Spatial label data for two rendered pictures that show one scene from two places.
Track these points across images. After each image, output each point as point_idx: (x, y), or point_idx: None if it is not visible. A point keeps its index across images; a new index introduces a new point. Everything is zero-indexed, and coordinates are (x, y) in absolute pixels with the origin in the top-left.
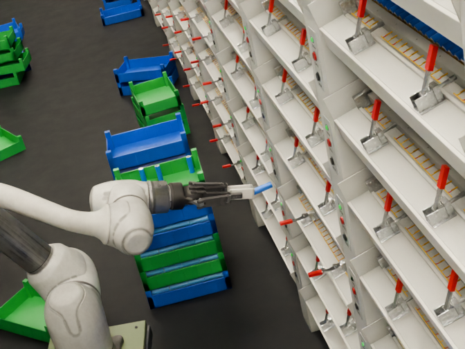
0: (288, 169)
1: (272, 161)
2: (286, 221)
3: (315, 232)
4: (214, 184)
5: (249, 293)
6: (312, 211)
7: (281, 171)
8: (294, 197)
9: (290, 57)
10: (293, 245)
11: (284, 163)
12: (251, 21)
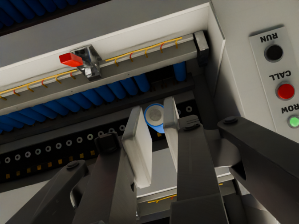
0: (230, 88)
1: (279, 90)
2: (71, 64)
3: (42, 68)
4: (252, 193)
5: None
6: (112, 62)
7: (234, 86)
8: (199, 21)
9: None
10: None
11: (237, 105)
12: None
